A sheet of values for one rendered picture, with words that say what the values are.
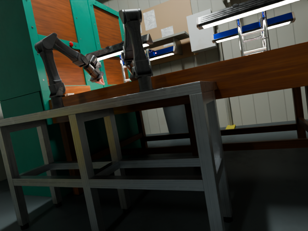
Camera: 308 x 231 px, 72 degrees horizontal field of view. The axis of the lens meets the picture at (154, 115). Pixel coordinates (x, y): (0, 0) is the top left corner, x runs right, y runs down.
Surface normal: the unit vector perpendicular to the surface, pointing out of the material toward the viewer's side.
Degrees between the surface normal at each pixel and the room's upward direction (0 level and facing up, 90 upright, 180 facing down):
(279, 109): 90
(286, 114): 90
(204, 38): 90
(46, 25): 90
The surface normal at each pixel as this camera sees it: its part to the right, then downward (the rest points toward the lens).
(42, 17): 0.89, -0.12
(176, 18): -0.40, 0.14
